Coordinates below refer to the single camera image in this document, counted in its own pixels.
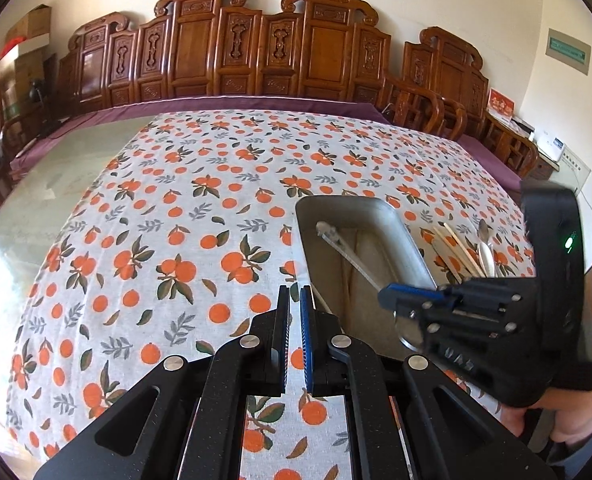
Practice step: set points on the green wall sign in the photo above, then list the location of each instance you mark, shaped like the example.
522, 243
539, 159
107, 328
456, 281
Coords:
568, 50

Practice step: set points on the grey wall panel box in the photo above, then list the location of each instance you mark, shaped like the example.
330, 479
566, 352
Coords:
572, 171

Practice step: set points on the metal rectangular tray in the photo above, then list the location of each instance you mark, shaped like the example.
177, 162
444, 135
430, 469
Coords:
347, 249

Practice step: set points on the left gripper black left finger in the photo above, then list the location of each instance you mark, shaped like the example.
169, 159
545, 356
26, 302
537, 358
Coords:
270, 357

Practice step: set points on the person's right hand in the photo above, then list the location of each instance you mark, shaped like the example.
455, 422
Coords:
568, 416

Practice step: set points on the stacked cardboard boxes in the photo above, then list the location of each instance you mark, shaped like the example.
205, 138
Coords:
23, 59

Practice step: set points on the metal spoon white handle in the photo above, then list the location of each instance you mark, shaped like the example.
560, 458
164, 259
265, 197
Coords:
484, 232

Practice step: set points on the wooden side table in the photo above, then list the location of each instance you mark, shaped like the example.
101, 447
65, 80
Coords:
524, 158

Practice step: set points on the light bamboo chopstick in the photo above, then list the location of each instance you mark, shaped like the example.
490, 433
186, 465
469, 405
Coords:
476, 268
448, 255

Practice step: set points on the carved wooden long bench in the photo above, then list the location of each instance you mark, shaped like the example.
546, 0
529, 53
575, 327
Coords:
315, 49

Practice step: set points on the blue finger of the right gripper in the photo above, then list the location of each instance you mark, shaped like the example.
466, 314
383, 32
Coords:
402, 299

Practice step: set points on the purple armchair cushion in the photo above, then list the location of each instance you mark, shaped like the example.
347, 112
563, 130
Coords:
494, 166

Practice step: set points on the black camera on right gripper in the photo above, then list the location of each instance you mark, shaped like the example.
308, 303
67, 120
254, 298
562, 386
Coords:
553, 228

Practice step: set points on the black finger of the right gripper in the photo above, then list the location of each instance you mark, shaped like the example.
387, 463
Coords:
409, 330

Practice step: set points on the orange print tablecloth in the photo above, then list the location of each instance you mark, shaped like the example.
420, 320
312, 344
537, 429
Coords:
188, 233

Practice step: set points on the white ceramic soup spoon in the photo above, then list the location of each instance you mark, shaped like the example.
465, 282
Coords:
486, 258

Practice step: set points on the carved wooden armchair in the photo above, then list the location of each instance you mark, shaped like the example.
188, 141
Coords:
443, 91

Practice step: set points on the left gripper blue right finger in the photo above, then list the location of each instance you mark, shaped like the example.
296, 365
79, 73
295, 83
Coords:
326, 366

